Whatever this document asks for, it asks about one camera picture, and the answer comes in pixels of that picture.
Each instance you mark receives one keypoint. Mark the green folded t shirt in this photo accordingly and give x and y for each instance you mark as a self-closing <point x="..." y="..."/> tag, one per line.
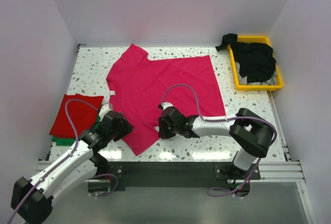
<point x="62" y="132"/>

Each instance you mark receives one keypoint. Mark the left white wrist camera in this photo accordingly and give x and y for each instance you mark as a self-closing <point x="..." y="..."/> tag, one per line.
<point x="105" y="108"/>

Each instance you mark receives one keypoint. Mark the pink t shirt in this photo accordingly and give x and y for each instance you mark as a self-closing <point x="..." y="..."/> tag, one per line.
<point x="140" y="85"/>

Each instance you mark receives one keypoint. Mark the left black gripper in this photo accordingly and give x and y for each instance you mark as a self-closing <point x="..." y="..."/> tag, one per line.
<point x="126" y="128"/>

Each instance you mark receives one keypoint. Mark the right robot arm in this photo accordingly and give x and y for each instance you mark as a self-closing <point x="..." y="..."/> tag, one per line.
<point x="254" y="134"/>

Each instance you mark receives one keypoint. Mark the grey t shirt in bin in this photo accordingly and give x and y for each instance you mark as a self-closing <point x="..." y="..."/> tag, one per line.
<point x="243" y="80"/>

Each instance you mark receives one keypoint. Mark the yellow plastic bin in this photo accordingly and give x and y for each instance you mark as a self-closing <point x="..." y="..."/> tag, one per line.
<point x="277" y="80"/>

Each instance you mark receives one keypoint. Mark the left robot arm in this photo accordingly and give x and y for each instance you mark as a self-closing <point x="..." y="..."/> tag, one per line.
<point x="33" y="198"/>

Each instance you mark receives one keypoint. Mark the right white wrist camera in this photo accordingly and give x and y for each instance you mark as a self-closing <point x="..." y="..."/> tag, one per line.
<point x="164" y="105"/>

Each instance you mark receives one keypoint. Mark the black t shirt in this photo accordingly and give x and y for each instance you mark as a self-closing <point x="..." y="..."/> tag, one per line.
<point x="256" y="59"/>

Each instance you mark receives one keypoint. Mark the aluminium frame rail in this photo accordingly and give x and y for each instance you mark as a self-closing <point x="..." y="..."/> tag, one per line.
<point x="286" y="171"/>

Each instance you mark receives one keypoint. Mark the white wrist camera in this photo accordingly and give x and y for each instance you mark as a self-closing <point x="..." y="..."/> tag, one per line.
<point x="105" y="108"/>
<point x="164" y="105"/>

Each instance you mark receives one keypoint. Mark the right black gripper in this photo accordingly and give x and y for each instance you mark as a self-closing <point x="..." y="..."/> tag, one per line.
<point x="162" y="133"/>

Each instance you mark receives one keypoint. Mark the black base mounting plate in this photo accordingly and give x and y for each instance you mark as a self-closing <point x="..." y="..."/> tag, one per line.
<point x="111" y="181"/>

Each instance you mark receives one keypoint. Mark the red folded t shirt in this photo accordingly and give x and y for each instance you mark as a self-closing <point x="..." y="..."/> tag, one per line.
<point x="79" y="109"/>

